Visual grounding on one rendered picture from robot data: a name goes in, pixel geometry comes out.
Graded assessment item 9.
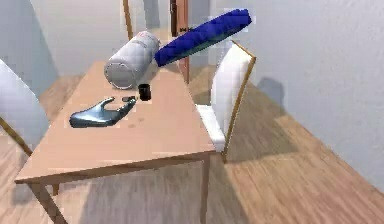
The thin wooden post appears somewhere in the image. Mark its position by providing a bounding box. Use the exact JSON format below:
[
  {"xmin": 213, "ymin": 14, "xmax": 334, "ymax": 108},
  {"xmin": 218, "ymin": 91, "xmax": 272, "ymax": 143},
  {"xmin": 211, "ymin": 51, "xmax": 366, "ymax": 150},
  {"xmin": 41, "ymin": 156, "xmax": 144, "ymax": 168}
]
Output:
[{"xmin": 121, "ymin": 0, "xmax": 135, "ymax": 42}]

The white cylinder canister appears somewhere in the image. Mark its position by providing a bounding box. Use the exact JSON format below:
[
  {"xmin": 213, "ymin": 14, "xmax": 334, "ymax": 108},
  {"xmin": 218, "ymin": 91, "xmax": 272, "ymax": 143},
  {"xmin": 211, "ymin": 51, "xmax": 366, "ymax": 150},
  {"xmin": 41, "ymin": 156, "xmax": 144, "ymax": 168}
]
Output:
[{"xmin": 103, "ymin": 30, "xmax": 162, "ymax": 91}]

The light wooden table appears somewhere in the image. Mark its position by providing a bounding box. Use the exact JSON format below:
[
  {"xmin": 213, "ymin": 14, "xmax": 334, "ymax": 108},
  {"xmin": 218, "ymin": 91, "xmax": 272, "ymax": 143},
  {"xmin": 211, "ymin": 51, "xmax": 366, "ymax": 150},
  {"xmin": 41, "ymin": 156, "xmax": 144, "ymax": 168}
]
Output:
[{"xmin": 14, "ymin": 59, "xmax": 218, "ymax": 224}]

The dark blue-grey hand-shaped figure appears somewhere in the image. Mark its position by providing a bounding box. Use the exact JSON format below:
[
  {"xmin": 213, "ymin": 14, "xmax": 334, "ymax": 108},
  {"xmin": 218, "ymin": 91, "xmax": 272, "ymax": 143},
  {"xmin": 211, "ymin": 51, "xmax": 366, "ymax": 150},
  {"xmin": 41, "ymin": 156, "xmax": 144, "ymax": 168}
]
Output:
[{"xmin": 68, "ymin": 96, "xmax": 138, "ymax": 129}]

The white chair with wooden frame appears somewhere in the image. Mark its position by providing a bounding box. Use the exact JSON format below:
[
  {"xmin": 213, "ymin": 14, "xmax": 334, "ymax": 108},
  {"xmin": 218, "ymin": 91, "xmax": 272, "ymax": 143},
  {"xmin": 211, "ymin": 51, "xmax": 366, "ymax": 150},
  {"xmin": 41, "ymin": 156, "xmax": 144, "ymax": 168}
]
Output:
[
  {"xmin": 195, "ymin": 39, "xmax": 258, "ymax": 164},
  {"xmin": 0, "ymin": 58, "xmax": 52, "ymax": 158}
]

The small black cup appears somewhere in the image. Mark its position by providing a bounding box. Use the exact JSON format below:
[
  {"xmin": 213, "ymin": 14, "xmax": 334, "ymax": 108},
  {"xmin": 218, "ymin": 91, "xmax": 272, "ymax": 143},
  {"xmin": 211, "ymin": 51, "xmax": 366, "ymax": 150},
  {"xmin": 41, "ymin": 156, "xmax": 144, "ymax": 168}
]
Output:
[{"xmin": 137, "ymin": 83, "xmax": 153, "ymax": 102}]

